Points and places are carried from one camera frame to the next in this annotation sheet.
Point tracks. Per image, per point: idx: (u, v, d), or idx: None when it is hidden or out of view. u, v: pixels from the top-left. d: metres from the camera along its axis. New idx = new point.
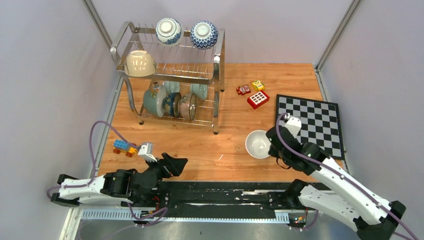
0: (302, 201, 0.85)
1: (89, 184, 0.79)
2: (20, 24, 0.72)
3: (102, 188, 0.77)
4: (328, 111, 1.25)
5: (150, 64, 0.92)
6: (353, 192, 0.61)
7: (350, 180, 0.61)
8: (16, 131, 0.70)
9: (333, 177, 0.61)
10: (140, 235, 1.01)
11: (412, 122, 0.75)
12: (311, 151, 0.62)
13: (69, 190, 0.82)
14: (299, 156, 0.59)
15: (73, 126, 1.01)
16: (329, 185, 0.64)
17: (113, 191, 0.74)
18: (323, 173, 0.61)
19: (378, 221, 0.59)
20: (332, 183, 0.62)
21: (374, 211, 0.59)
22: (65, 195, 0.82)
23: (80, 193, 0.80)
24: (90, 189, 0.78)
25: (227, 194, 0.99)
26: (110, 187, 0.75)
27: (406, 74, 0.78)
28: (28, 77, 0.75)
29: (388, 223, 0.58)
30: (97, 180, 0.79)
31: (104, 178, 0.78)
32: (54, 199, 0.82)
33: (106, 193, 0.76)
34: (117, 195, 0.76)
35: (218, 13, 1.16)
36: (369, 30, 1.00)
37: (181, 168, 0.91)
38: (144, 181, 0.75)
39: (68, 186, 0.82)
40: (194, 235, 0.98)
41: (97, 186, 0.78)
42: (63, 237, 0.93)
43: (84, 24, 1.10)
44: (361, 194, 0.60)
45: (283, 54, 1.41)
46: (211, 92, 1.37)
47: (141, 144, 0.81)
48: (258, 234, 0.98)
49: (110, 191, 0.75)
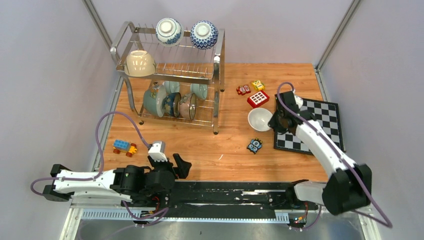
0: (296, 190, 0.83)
1: (95, 178, 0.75)
2: (20, 24, 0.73)
3: (112, 184, 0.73)
4: (329, 111, 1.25)
5: (150, 64, 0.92)
6: (321, 145, 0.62)
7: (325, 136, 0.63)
8: (15, 132, 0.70)
9: (310, 132, 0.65)
10: (140, 235, 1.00)
11: (411, 122, 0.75)
12: (302, 113, 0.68)
13: (68, 183, 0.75)
14: (287, 110, 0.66)
15: (73, 126, 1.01)
16: (308, 142, 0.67)
17: (125, 188, 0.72)
18: (303, 128, 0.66)
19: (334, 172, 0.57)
20: (309, 139, 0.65)
21: (334, 162, 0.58)
22: (62, 188, 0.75)
23: (83, 187, 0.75)
24: (97, 184, 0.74)
25: (227, 194, 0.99)
26: (122, 182, 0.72)
27: (406, 74, 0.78)
28: (28, 77, 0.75)
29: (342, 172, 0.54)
30: (105, 175, 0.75)
31: (114, 173, 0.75)
32: (48, 192, 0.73)
33: (117, 189, 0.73)
34: (127, 192, 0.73)
35: (218, 13, 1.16)
36: (369, 30, 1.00)
37: (187, 170, 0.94)
38: (164, 181, 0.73)
39: (67, 179, 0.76)
40: (194, 235, 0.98)
41: (106, 182, 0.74)
42: (63, 237, 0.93)
43: (84, 24, 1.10)
44: (328, 149, 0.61)
45: (283, 54, 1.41)
46: (211, 92, 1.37)
47: (154, 142, 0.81)
48: (258, 234, 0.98)
49: (121, 187, 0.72)
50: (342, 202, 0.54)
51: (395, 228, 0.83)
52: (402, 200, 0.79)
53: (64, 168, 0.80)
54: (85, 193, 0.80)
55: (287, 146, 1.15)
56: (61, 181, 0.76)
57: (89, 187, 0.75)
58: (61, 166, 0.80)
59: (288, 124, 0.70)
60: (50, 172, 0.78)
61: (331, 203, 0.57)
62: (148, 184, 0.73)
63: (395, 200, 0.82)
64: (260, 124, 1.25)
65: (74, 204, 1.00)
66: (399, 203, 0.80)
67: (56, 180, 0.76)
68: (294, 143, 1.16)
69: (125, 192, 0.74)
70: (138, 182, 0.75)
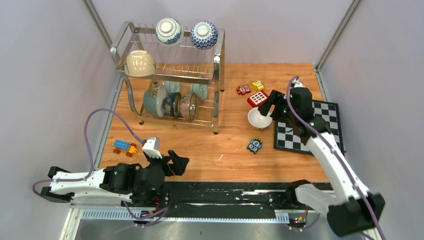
0: (297, 190, 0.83)
1: (86, 178, 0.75)
2: (19, 24, 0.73)
3: (101, 183, 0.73)
4: (329, 111, 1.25)
5: (150, 64, 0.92)
6: (336, 168, 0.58)
7: (339, 155, 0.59)
8: (15, 132, 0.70)
9: (323, 148, 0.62)
10: (140, 236, 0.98)
11: (411, 122, 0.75)
12: (316, 122, 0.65)
13: (62, 184, 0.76)
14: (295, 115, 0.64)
15: (73, 126, 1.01)
16: (317, 154, 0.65)
17: (115, 186, 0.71)
18: (316, 141, 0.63)
19: (346, 198, 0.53)
20: (322, 155, 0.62)
21: (347, 189, 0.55)
22: (57, 189, 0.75)
23: (76, 187, 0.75)
24: (88, 184, 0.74)
25: (226, 194, 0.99)
26: (111, 181, 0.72)
27: (406, 74, 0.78)
28: (28, 78, 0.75)
29: (354, 202, 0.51)
30: (96, 175, 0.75)
31: (103, 172, 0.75)
32: (44, 194, 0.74)
33: (107, 188, 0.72)
34: (118, 190, 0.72)
35: (217, 13, 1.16)
36: (369, 30, 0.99)
37: (183, 167, 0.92)
38: (153, 178, 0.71)
39: (62, 180, 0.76)
40: (194, 235, 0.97)
41: (96, 181, 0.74)
42: (64, 237, 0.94)
43: (84, 24, 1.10)
44: (342, 172, 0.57)
45: (283, 54, 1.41)
46: (211, 92, 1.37)
47: (148, 138, 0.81)
48: (258, 234, 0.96)
49: (111, 185, 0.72)
50: (348, 230, 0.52)
51: (394, 229, 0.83)
52: (402, 201, 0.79)
53: (60, 169, 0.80)
54: (86, 194, 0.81)
55: (287, 146, 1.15)
56: (56, 182, 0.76)
57: (82, 187, 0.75)
58: (58, 168, 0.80)
59: (300, 132, 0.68)
60: (47, 175, 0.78)
61: (335, 226, 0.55)
62: (137, 181, 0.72)
63: (395, 200, 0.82)
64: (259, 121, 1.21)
65: (74, 205, 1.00)
66: (398, 203, 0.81)
67: (51, 182, 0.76)
68: (294, 142, 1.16)
69: (116, 191, 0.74)
70: (129, 180, 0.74)
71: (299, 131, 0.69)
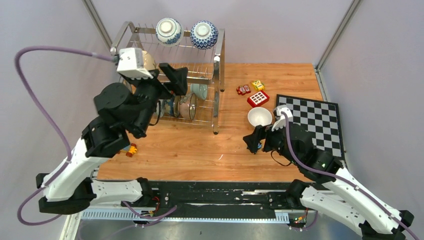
0: (304, 203, 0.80)
1: (69, 159, 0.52)
2: (20, 25, 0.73)
3: (88, 152, 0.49)
4: (329, 111, 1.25)
5: (150, 64, 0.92)
6: (368, 204, 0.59)
7: (364, 191, 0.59)
8: (16, 133, 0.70)
9: (347, 188, 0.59)
10: (139, 236, 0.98)
11: (411, 124, 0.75)
12: (326, 161, 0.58)
13: (55, 185, 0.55)
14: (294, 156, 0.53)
15: (73, 126, 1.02)
16: (339, 193, 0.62)
17: (102, 142, 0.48)
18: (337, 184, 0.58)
19: (390, 232, 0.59)
20: (347, 195, 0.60)
21: (386, 221, 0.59)
22: (55, 194, 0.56)
23: (69, 176, 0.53)
24: (75, 164, 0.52)
25: (227, 194, 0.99)
26: (94, 140, 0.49)
27: (406, 74, 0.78)
28: (29, 79, 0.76)
29: (400, 233, 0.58)
30: (76, 148, 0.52)
31: (83, 139, 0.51)
32: (44, 206, 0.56)
33: (96, 152, 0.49)
34: (108, 149, 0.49)
35: (217, 13, 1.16)
36: (369, 30, 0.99)
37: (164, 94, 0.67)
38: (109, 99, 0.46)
39: (49, 181, 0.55)
40: (194, 235, 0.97)
41: (80, 154, 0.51)
42: (63, 237, 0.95)
43: (84, 24, 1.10)
44: (374, 206, 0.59)
45: (283, 54, 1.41)
46: (211, 92, 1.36)
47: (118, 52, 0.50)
48: (258, 234, 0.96)
49: (98, 145, 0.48)
50: None
51: None
52: (400, 200, 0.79)
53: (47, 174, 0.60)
54: (107, 194, 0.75)
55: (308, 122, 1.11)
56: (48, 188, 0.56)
57: (79, 170, 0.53)
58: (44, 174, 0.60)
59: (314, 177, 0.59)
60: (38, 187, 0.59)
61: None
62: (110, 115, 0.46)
63: (395, 200, 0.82)
64: (259, 122, 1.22)
65: None
66: (397, 203, 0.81)
67: (44, 190, 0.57)
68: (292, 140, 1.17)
69: (107, 152, 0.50)
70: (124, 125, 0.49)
71: (310, 175, 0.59)
